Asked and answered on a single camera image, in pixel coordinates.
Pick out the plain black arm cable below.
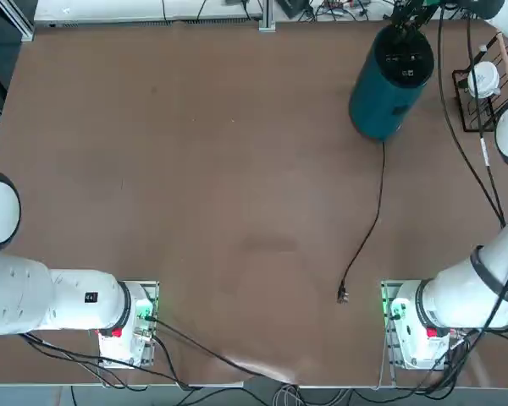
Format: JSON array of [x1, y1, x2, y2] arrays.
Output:
[[437, 10, 507, 228]]

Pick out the aluminium profile post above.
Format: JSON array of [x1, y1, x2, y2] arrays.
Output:
[[258, 0, 277, 31]]

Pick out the aluminium frame rail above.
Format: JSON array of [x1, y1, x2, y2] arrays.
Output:
[[0, 0, 36, 41]]

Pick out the black cable with white label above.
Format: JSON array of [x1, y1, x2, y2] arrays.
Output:
[[465, 8, 507, 228]]

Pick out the long black table cable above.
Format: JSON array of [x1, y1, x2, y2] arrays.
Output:
[[152, 316, 280, 381]]

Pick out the white cup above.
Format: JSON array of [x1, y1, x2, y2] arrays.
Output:
[[467, 61, 501, 99]]

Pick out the black left arm base cables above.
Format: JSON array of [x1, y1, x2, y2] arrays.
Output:
[[19, 332, 181, 389]]

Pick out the white cable bundle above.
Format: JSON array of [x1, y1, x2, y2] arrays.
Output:
[[273, 382, 306, 406]]

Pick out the black electronic box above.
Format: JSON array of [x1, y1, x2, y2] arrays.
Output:
[[277, 0, 313, 19]]

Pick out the green cylindrical air fryer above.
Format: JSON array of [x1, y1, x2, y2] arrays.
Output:
[[349, 25, 435, 140]]

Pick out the white board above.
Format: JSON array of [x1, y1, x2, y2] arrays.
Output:
[[33, 0, 263, 22]]

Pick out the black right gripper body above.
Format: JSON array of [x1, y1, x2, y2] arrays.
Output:
[[395, 0, 433, 22]]

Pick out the black fryer power cord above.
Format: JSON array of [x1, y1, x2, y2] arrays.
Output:
[[336, 141, 386, 305]]

